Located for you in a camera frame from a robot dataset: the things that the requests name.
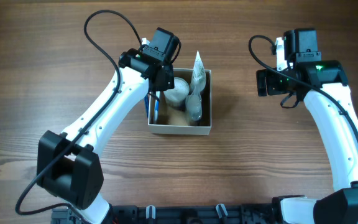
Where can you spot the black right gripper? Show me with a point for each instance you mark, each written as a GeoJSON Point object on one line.
{"type": "Point", "coordinates": [270, 78]}

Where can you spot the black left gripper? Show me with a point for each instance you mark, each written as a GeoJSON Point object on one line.
{"type": "Point", "coordinates": [169, 81]}

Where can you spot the blue white toothbrush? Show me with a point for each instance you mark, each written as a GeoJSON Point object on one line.
{"type": "Point", "coordinates": [156, 107]}

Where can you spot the blue disposable razor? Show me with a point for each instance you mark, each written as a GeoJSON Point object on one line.
{"type": "Point", "coordinates": [146, 103]}

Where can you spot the cotton swab tub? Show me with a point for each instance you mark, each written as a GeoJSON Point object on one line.
{"type": "Point", "coordinates": [175, 97]}

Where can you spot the white bamboo print tube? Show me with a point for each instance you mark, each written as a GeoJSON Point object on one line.
{"type": "Point", "coordinates": [198, 78]}

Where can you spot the clear bottle with cap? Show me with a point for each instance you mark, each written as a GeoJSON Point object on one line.
{"type": "Point", "coordinates": [193, 105]}

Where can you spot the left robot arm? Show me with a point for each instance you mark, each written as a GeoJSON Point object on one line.
{"type": "Point", "coordinates": [68, 164]}

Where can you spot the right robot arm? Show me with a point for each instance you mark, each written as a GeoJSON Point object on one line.
{"type": "Point", "coordinates": [323, 87]}

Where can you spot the white cardboard box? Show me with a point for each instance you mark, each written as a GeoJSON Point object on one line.
{"type": "Point", "coordinates": [174, 121]}

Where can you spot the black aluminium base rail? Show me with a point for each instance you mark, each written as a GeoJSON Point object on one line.
{"type": "Point", "coordinates": [228, 214]}

